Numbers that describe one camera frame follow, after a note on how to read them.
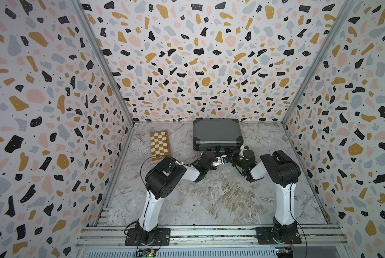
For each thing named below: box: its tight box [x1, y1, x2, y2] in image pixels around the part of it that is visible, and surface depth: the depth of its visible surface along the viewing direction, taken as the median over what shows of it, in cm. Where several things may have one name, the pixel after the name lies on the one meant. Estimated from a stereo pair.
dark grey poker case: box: [192, 118, 244, 153], surface depth 105 cm
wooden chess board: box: [150, 129, 172, 161], surface depth 108 cm
